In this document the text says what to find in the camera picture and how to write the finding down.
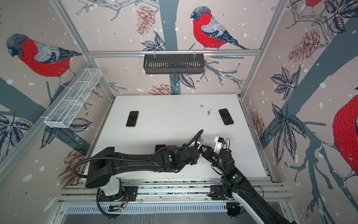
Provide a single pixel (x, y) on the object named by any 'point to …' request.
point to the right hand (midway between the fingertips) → (197, 147)
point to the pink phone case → (171, 146)
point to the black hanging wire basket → (173, 64)
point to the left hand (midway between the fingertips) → (197, 149)
